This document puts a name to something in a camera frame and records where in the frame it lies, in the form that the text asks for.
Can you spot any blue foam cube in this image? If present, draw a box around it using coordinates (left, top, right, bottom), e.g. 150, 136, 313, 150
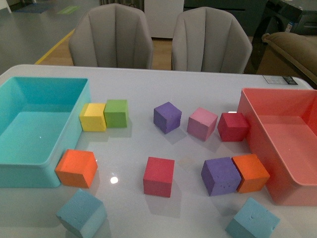
225, 197, 280, 238
55, 189, 107, 238

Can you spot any far purple foam cube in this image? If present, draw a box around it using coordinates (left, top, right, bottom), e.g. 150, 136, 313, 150
154, 102, 182, 134

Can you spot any purple foam cube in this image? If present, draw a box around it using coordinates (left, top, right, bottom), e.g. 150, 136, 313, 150
201, 157, 242, 196
154, 102, 182, 134

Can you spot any green foam cube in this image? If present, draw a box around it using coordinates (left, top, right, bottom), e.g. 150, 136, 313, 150
104, 99, 129, 128

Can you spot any pink foam cube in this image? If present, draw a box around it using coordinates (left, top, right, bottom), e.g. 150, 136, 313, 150
187, 107, 218, 141

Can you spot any near red foam cube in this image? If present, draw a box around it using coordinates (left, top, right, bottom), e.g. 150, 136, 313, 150
143, 157, 175, 198

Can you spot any red foam cube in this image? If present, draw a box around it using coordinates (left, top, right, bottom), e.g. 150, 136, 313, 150
217, 113, 250, 142
143, 157, 175, 198

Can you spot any yellow foam cube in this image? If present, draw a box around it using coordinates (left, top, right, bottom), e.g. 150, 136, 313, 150
79, 103, 106, 132

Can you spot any far red foam cube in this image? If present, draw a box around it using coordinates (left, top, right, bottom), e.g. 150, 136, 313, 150
217, 113, 250, 142

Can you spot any near purple foam cube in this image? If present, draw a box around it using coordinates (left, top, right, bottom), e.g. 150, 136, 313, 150
201, 157, 242, 196

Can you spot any right grey chair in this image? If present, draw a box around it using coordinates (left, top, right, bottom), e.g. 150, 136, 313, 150
171, 7, 253, 74

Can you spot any grey chair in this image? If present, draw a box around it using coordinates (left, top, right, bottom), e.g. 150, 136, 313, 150
171, 7, 253, 74
69, 3, 154, 69

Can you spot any left grey chair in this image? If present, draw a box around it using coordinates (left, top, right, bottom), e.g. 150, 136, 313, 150
69, 3, 154, 69

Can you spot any left orange foam cube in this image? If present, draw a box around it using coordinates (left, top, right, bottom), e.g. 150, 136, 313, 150
55, 149, 98, 188

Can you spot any orange foam cube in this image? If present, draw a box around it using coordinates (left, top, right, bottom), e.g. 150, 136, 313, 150
55, 149, 98, 188
232, 154, 270, 193

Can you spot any white cabinet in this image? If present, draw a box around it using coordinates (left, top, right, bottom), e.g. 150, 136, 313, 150
144, 0, 184, 39

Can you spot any right orange foam cube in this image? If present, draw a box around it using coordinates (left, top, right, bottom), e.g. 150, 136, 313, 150
232, 154, 270, 193

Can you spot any teal plastic bin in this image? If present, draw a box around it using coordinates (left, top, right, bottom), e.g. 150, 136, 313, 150
0, 77, 91, 188

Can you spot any pink plastic bin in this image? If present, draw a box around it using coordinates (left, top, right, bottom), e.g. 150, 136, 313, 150
238, 88, 317, 206

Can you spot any table label sticker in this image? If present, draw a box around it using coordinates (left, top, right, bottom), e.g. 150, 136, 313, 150
263, 75, 297, 85

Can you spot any brown sofa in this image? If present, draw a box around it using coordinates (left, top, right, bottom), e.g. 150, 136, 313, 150
257, 32, 317, 89

